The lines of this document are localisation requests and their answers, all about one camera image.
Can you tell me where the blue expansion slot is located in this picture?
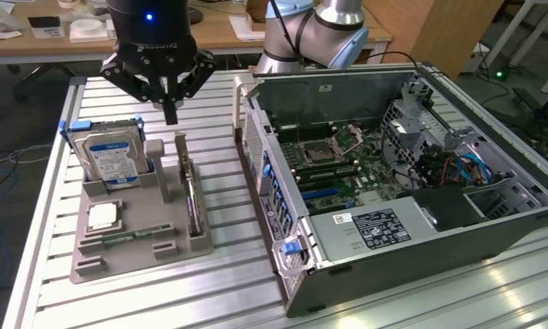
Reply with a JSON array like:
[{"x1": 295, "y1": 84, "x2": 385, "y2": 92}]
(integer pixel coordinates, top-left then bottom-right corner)
[{"x1": 299, "y1": 187, "x2": 339, "y2": 202}]

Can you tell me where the installed black RAM stick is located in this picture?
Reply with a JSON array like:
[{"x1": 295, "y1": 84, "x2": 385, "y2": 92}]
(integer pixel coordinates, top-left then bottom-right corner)
[{"x1": 295, "y1": 165, "x2": 358, "y2": 182}]

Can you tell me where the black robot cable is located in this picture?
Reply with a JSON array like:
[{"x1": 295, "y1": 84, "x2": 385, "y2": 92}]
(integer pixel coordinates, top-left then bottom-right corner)
[{"x1": 267, "y1": 0, "x2": 438, "y2": 75}]

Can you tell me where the grey power supply unit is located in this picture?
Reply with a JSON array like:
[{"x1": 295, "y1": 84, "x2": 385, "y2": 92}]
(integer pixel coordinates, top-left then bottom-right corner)
[{"x1": 306, "y1": 196, "x2": 439, "y2": 264}]

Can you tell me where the wooden desk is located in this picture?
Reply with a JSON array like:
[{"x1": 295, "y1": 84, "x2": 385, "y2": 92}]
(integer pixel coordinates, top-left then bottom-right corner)
[{"x1": 0, "y1": 0, "x2": 394, "y2": 66}]

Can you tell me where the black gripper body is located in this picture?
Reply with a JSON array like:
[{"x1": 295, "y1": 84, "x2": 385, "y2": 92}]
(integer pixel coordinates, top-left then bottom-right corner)
[{"x1": 105, "y1": 0, "x2": 198, "y2": 79}]

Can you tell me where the blue floor cable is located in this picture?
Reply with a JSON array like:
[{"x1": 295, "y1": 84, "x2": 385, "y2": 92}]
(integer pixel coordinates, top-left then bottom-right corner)
[{"x1": 0, "y1": 145, "x2": 23, "y2": 295}]

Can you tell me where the CPU socket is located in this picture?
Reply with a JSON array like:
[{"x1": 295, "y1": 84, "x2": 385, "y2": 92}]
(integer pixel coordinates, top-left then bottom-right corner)
[{"x1": 302, "y1": 138, "x2": 343, "y2": 166}]

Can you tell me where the hard disk with blue bracket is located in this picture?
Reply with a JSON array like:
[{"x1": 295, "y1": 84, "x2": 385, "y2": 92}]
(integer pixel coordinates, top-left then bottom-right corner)
[{"x1": 58, "y1": 114, "x2": 154, "y2": 190}]

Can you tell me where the metal disk bay cage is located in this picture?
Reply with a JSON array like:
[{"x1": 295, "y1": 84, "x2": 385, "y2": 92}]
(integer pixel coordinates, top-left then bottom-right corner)
[{"x1": 379, "y1": 99, "x2": 445, "y2": 152}]

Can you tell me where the green RAM stick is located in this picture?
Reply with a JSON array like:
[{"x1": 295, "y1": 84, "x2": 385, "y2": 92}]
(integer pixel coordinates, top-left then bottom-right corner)
[{"x1": 101, "y1": 224, "x2": 171, "y2": 241}]

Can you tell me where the metal socket cover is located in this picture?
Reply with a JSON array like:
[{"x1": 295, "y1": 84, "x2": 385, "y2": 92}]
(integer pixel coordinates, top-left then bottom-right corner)
[{"x1": 329, "y1": 124, "x2": 363, "y2": 149}]

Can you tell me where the silver CPU chip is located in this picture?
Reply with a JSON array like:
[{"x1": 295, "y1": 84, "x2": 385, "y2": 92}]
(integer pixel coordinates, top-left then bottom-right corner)
[{"x1": 86, "y1": 204, "x2": 119, "y2": 233}]

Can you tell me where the black floor stand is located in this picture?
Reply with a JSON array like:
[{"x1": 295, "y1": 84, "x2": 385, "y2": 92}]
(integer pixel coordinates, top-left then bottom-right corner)
[{"x1": 510, "y1": 77, "x2": 548, "y2": 157}]

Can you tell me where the open grey PC case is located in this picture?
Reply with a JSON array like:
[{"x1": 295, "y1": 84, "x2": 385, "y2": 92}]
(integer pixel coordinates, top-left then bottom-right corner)
[{"x1": 231, "y1": 61, "x2": 548, "y2": 318}]

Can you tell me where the stack of white papers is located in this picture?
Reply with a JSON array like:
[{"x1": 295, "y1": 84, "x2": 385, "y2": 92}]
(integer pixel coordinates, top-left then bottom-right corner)
[{"x1": 227, "y1": 15, "x2": 266, "y2": 42}]

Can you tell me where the green motherboard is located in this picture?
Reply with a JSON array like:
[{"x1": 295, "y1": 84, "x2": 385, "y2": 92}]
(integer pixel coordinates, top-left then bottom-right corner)
[{"x1": 275, "y1": 118, "x2": 421, "y2": 216}]

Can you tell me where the blue data wire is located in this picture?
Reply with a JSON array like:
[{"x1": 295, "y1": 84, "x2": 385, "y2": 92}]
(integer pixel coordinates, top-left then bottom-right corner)
[{"x1": 454, "y1": 154, "x2": 493, "y2": 186}]

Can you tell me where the grey parts rack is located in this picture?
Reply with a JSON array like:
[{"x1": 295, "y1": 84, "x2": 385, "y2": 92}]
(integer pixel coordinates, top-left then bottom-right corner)
[{"x1": 70, "y1": 138, "x2": 215, "y2": 285}]

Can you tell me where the black and white box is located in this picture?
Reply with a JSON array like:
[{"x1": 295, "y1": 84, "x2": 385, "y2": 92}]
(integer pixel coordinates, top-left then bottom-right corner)
[{"x1": 26, "y1": 15, "x2": 66, "y2": 40}]

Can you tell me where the green graphics card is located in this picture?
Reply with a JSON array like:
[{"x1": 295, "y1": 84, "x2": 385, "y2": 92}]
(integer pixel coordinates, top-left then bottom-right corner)
[{"x1": 171, "y1": 130, "x2": 202, "y2": 238}]

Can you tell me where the white table frame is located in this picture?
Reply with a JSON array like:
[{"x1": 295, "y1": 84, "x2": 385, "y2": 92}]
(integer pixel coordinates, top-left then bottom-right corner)
[{"x1": 478, "y1": 0, "x2": 548, "y2": 94}]

